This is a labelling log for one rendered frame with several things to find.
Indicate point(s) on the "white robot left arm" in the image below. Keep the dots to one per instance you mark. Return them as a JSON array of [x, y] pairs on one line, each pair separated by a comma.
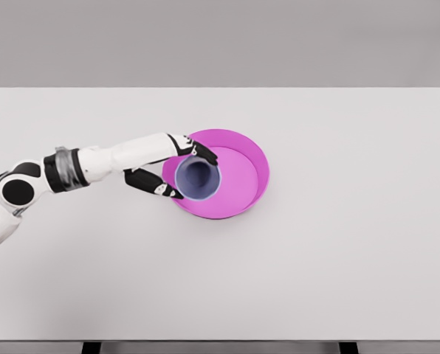
[[94, 162]]

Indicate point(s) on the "grey-blue cup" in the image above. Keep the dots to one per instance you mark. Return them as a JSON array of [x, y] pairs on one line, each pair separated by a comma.
[[198, 178]]

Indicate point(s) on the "white striped robot left hand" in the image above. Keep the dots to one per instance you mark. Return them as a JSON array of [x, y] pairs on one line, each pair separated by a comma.
[[146, 149]]

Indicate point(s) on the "pink round plate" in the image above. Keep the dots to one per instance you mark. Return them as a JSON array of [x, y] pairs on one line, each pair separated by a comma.
[[238, 177]]

